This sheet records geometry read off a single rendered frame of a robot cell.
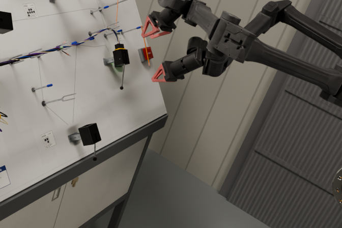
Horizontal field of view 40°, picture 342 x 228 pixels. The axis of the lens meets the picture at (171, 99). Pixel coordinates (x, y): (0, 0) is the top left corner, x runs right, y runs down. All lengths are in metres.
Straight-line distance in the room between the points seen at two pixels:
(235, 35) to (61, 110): 0.69
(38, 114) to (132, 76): 0.54
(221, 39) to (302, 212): 2.09
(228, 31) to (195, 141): 2.11
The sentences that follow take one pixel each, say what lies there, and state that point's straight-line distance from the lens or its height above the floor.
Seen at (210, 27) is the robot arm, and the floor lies 1.48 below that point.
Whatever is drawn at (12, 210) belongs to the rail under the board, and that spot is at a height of 0.82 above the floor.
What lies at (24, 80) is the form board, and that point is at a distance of 1.51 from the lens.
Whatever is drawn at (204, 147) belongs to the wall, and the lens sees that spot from 3.23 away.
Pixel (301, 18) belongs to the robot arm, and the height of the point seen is 1.48.
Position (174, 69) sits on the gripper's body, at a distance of 1.60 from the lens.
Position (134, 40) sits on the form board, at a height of 1.14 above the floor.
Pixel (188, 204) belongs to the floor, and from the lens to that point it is 3.08.
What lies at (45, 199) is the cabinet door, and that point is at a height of 0.72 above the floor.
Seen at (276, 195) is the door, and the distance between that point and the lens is 3.13.
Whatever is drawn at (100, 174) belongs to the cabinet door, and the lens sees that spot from 1.91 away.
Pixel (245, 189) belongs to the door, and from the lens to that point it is 3.18.
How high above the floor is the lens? 1.82
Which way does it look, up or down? 25 degrees down
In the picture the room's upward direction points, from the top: 21 degrees clockwise
